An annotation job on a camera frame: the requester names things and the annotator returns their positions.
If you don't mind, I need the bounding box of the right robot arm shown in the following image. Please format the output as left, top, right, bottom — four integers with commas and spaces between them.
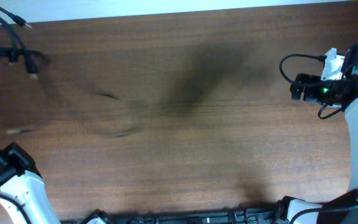
275, 44, 358, 223

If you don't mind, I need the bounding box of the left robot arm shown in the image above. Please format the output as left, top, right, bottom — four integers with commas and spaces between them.
0, 142, 60, 223

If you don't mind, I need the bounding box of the black cable bundle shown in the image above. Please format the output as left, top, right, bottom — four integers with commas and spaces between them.
0, 0, 40, 80

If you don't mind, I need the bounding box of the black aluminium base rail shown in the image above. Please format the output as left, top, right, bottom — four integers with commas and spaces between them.
60, 200, 290, 224

